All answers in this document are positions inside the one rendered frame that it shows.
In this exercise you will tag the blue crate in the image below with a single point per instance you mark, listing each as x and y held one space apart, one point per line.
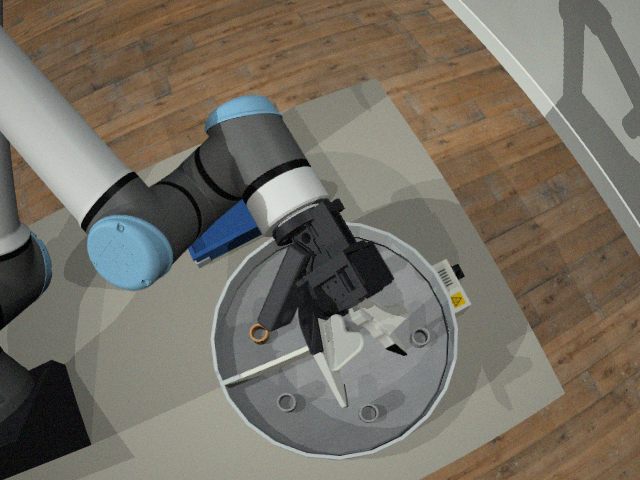
233 229

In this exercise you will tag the bronze bushing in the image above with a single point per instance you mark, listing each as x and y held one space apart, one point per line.
252 331

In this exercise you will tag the grey metal bushing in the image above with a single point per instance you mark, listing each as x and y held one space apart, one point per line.
372 406
284 395
423 331

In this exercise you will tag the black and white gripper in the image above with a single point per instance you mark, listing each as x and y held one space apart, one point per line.
338 287

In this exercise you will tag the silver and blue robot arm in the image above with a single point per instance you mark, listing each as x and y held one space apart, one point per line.
136 234

